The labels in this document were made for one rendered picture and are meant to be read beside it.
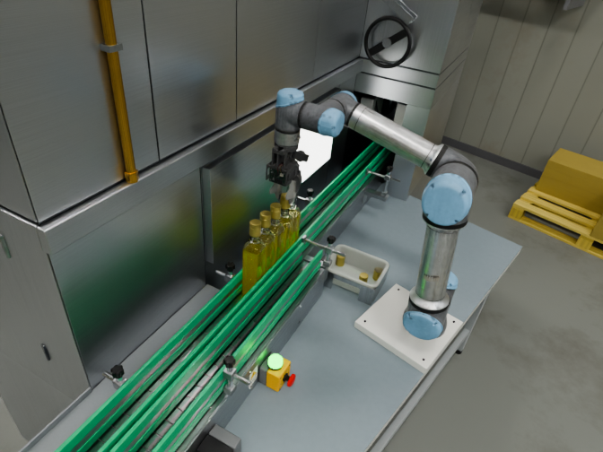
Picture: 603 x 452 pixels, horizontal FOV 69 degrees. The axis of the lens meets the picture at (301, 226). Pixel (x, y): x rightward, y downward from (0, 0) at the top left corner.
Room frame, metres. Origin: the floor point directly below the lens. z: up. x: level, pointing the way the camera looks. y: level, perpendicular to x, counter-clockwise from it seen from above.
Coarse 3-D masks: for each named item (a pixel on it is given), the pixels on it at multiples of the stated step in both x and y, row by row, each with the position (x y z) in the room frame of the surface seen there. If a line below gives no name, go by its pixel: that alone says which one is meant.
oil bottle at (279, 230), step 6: (270, 228) 1.13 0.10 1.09; (276, 228) 1.13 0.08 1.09; (282, 228) 1.15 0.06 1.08; (276, 234) 1.12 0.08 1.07; (282, 234) 1.15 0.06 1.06; (276, 240) 1.12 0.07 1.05; (282, 240) 1.15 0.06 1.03; (276, 246) 1.12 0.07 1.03; (282, 246) 1.15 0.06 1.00; (276, 252) 1.12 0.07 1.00; (282, 252) 1.16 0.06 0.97; (276, 258) 1.12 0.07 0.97
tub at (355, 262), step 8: (336, 248) 1.38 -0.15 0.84; (344, 248) 1.40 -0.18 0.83; (352, 248) 1.39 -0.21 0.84; (352, 256) 1.38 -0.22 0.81; (360, 256) 1.37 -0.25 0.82; (368, 256) 1.36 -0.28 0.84; (352, 264) 1.37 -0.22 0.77; (360, 264) 1.36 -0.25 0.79; (368, 264) 1.35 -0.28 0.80; (376, 264) 1.34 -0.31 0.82; (384, 264) 1.33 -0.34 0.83; (336, 272) 1.24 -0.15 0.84; (344, 272) 1.33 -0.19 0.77; (352, 272) 1.33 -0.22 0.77; (360, 272) 1.34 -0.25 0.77; (368, 272) 1.34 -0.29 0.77; (384, 272) 1.27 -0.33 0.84; (352, 280) 1.21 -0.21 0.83; (360, 280) 1.21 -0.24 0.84; (368, 280) 1.29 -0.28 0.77
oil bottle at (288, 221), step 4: (288, 216) 1.20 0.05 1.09; (292, 216) 1.21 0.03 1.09; (280, 220) 1.19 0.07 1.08; (284, 220) 1.18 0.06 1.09; (288, 220) 1.19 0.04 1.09; (292, 220) 1.20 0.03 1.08; (284, 224) 1.18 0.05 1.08; (288, 224) 1.18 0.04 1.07; (292, 224) 1.20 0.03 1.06; (288, 228) 1.18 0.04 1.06; (292, 228) 1.21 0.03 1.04; (288, 232) 1.18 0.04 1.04; (292, 232) 1.21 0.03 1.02; (284, 236) 1.17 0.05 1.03; (288, 236) 1.19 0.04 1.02; (292, 236) 1.21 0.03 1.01; (284, 240) 1.17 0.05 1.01; (288, 240) 1.19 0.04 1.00; (292, 240) 1.21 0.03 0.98; (284, 244) 1.17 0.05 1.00; (288, 244) 1.19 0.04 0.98; (292, 244) 1.22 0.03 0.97; (284, 248) 1.17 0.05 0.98; (288, 248) 1.19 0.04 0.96; (284, 252) 1.17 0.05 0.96
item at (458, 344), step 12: (468, 324) 1.64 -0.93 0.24; (468, 336) 1.64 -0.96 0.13; (456, 348) 1.50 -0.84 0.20; (444, 360) 1.41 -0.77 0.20; (432, 372) 1.33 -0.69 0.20; (420, 396) 1.20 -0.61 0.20; (408, 408) 1.13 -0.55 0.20; (396, 420) 1.07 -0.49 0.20; (384, 432) 1.01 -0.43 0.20; (384, 444) 0.96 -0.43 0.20
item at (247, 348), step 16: (320, 256) 1.19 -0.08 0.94; (304, 272) 1.08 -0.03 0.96; (288, 288) 1.00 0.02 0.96; (288, 304) 0.99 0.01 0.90; (272, 320) 0.90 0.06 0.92; (256, 336) 0.81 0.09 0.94; (240, 352) 0.75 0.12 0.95; (224, 368) 0.68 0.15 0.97; (208, 384) 0.63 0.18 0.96; (224, 384) 0.68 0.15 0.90; (208, 400) 0.62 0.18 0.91; (192, 416) 0.57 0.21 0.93; (176, 432) 0.52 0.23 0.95; (160, 448) 0.47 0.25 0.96; (176, 448) 0.51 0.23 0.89
